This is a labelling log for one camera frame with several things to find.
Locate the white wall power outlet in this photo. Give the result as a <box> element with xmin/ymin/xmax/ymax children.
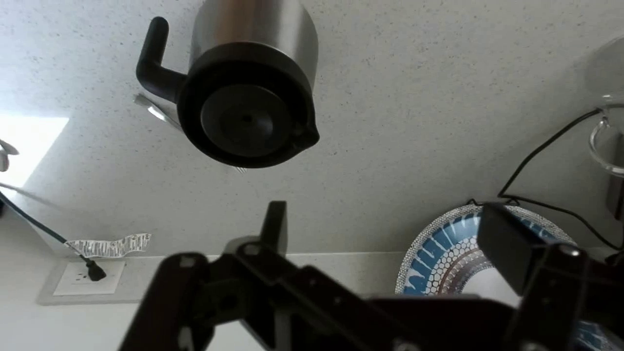
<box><xmin>35</xmin><ymin>255</ymin><xmax>162</xmax><ymax>307</ymax></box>

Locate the thin black power cable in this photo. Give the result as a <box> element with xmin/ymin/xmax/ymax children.
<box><xmin>0</xmin><ymin>188</ymin><xmax>109</xmax><ymax>282</ymax></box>

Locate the stainless steel coffee carafe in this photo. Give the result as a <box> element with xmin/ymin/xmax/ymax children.
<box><xmin>134</xmin><ymin>0</ymin><xmax>322</xmax><ymax>169</ymax></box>

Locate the printed white label strip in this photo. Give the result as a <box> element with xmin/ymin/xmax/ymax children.
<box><xmin>66</xmin><ymin>231</ymin><xmax>158</xmax><ymax>258</ymax></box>

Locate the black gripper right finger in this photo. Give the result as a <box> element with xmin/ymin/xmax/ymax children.
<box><xmin>476</xmin><ymin>200</ymin><xmax>624</xmax><ymax>351</ymax></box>

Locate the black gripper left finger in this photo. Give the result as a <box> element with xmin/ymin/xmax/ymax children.
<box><xmin>117</xmin><ymin>198</ymin><xmax>522</xmax><ymax>351</ymax></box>

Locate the blue patterned decorative plate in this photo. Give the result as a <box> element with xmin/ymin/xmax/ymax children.
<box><xmin>394</xmin><ymin>200</ymin><xmax>624</xmax><ymax>351</ymax></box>

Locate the black coffee maker cord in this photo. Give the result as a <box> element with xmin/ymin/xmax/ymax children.
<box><xmin>495</xmin><ymin>104</ymin><xmax>624</xmax><ymax>253</ymax></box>

